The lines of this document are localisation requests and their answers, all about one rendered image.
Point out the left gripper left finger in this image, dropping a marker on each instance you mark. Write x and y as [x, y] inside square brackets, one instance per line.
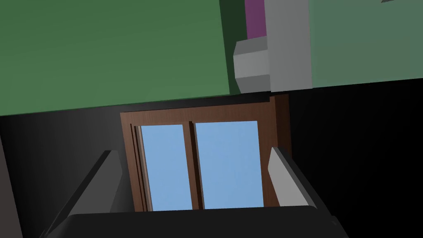
[96, 188]

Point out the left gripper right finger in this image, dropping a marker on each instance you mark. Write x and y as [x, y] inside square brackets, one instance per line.
[287, 185]

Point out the brown wooden framed window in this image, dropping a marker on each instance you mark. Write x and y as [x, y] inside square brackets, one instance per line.
[201, 158]

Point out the grey cabinet with purple panel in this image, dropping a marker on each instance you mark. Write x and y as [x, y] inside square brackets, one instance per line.
[281, 49]

